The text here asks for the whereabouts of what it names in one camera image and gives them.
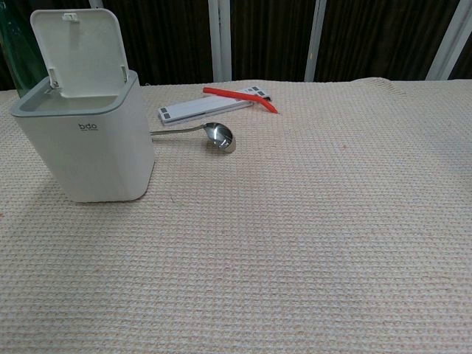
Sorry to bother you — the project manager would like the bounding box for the white mini trash bin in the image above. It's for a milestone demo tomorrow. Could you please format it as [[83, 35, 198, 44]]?
[[10, 8, 156, 203]]

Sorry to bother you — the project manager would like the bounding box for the stainless steel ladle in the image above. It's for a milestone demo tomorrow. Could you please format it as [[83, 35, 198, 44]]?
[[150, 122, 237, 153]]

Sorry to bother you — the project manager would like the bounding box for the beige waffle-weave tablecloth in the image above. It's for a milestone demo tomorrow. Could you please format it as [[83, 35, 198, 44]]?
[[0, 77, 472, 354]]

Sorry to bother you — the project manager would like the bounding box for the white folding stand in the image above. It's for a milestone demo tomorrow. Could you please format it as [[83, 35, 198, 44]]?
[[158, 85, 273, 128]]

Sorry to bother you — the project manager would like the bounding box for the red plastic stick tool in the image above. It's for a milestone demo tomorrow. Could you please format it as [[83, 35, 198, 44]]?
[[202, 86, 280, 114]]

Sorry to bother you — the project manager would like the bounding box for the white metal frame post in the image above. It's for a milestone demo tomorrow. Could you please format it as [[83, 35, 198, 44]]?
[[207, 0, 232, 83], [304, 0, 327, 83], [426, 0, 472, 80]]

